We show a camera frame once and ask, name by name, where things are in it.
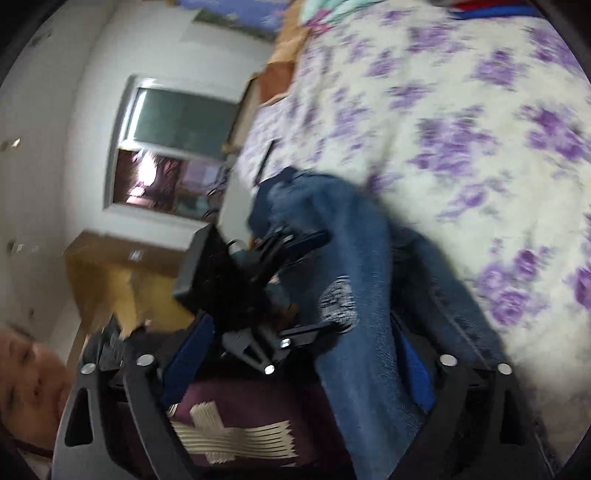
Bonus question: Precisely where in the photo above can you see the wooden headboard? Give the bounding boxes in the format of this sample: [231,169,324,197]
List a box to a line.
[223,9,320,155]

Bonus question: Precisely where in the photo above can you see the flat black object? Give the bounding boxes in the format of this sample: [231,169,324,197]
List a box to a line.
[253,138,277,186]

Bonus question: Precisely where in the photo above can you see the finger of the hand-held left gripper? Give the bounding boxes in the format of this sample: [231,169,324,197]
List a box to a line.
[252,226,332,289]
[221,320,346,376]

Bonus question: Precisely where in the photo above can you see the teal cloth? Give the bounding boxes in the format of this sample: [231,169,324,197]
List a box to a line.
[298,0,366,25]

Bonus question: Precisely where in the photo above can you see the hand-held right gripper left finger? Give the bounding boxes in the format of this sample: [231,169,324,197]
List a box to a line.
[51,313,217,480]

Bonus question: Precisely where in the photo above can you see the person's head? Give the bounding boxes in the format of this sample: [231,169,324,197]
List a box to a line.
[0,323,78,460]

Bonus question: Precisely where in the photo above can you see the wall poster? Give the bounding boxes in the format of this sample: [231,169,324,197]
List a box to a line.
[178,0,296,43]

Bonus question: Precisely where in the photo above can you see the red and blue cloth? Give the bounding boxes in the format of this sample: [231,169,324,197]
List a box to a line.
[450,0,542,21]

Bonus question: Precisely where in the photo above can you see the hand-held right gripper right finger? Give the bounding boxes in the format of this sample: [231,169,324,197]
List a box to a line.
[388,315,557,480]

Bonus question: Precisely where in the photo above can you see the purple floral blanket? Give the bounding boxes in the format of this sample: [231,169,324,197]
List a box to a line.
[217,0,591,464]

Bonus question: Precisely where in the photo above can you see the wooden desk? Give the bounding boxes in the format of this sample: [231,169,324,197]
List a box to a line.
[64,231,197,367]

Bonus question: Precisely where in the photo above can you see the white framed window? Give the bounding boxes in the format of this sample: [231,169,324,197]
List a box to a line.
[104,75,242,219]

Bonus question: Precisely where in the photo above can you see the blue denim pants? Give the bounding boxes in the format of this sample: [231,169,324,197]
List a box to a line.
[247,166,509,480]

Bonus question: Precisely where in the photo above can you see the person's maroon printed shirt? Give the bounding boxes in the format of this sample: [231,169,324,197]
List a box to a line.
[115,376,358,480]

